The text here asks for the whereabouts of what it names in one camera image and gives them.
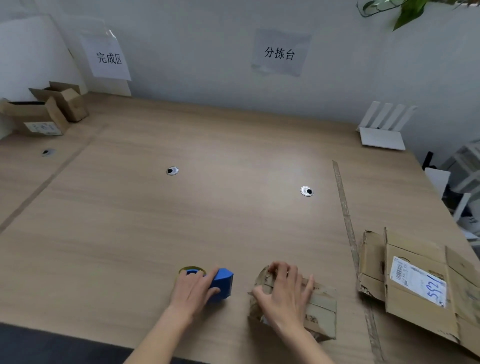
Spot person's left hand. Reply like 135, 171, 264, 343
169, 266, 222, 320

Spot person's right hand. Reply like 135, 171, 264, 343
250, 261, 316, 331

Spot blue tape dispenser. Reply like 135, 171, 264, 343
185, 267, 235, 303

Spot small worn cardboard box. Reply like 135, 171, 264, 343
247, 263, 338, 343

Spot person's right forearm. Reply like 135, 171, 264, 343
275, 324, 335, 364

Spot person's left forearm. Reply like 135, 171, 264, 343
123, 305, 191, 364

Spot clear packing tape roll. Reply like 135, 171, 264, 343
177, 266, 208, 283

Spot long brown tape strip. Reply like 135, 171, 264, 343
0, 123, 110, 235
332, 160, 385, 364

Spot flattened cardboard box with label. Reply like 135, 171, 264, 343
357, 227, 480, 359

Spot white router with antennas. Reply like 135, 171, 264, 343
355, 100, 418, 151

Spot white flat panel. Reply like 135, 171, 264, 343
424, 167, 452, 200

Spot black object behind table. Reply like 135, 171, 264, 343
421, 151, 438, 172

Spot white metal rack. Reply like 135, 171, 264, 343
439, 139, 480, 259

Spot taped grey paper sign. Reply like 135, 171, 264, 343
250, 28, 312, 78

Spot small open cardboard box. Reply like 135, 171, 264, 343
29, 81, 90, 123

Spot open cardboard box with label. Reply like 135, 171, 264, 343
0, 97, 70, 137

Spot white paper sign in sleeve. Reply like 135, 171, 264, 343
80, 29, 132, 82

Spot green plant leaves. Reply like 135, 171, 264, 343
356, 0, 480, 32

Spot large white board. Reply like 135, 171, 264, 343
0, 14, 89, 140

